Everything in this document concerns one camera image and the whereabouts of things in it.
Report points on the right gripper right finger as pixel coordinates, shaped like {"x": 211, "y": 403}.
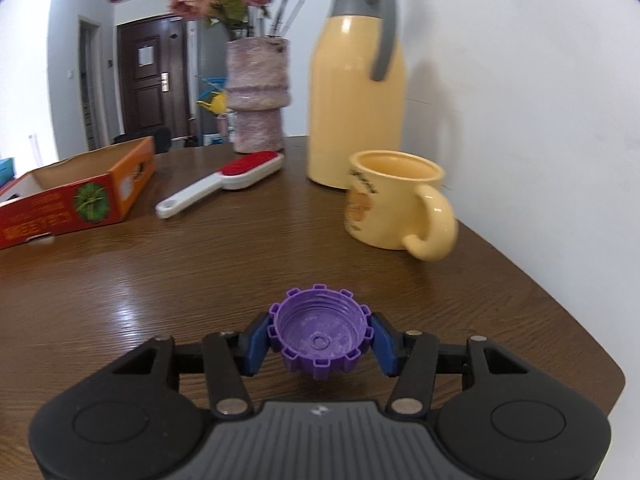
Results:
{"x": 415, "y": 359}

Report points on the red white lint brush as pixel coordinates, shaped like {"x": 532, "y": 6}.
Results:
{"x": 241, "y": 173}

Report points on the blue tissue pack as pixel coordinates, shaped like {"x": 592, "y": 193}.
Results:
{"x": 7, "y": 171}

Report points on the purple bottle cap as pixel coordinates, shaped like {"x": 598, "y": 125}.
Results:
{"x": 320, "y": 331}

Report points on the yellow thermos jug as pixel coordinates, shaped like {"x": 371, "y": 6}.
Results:
{"x": 357, "y": 88}

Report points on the dark brown door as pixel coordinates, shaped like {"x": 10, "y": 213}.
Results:
{"x": 152, "y": 75}

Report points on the pink textured vase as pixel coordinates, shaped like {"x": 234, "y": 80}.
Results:
{"x": 258, "y": 89}

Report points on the yellow bear mug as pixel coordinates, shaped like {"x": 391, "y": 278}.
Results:
{"x": 394, "y": 202}

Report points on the orange cardboard box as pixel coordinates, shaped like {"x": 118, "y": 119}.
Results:
{"x": 91, "y": 189}

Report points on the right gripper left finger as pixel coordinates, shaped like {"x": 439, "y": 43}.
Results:
{"x": 225, "y": 359}

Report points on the grey refrigerator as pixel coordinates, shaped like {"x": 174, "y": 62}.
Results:
{"x": 206, "y": 50}

